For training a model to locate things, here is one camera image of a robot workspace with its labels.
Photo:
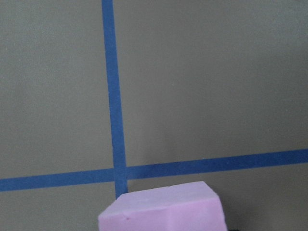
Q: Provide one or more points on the pink foam block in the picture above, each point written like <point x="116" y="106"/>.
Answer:
<point x="191" y="206"/>

